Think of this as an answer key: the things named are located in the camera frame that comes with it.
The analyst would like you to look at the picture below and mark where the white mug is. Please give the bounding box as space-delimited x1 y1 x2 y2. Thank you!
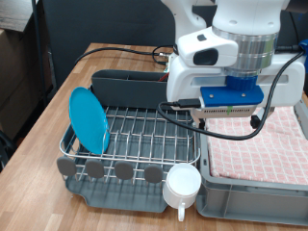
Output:
162 163 203 222

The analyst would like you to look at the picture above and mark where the blue plastic plate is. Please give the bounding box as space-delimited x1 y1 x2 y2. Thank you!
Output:
68 86 111 156

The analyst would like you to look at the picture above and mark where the pink checkered cloth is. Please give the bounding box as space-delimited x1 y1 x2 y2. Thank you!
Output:
205 106 308 186

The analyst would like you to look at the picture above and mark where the dark grey cutlery holder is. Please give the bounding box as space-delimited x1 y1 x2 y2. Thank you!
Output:
90 69 170 110

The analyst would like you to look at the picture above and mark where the grey plastic crate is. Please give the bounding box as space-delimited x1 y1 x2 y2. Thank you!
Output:
195 97 308 227

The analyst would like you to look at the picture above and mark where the grey drain tray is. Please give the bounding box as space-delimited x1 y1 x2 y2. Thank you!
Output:
62 90 197 214

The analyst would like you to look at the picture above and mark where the cardboard box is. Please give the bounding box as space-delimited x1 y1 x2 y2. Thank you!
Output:
0 28 54 147

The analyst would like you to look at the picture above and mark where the wooden shelf board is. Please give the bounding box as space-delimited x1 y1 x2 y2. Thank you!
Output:
0 0 37 33

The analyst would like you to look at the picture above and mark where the black camera cable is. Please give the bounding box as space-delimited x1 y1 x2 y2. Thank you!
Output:
156 51 306 141

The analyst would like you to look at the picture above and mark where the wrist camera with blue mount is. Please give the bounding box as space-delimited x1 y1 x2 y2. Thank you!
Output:
192 75 266 120

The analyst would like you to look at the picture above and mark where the black looped cable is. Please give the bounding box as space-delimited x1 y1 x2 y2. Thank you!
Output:
151 44 177 66

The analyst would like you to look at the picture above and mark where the blue cable clip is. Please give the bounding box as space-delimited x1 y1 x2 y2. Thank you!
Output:
298 38 308 72

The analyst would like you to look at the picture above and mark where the metal wire dish rack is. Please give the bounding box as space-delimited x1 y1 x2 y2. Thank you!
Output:
58 85 201 193

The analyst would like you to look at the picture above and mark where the thin black hanging cable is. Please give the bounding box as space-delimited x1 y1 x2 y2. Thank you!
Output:
289 12 301 47

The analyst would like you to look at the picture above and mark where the thick black cable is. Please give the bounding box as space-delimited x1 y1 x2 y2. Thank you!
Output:
74 47 162 65

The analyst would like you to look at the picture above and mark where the black metal post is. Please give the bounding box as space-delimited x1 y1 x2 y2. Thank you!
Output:
31 0 52 107

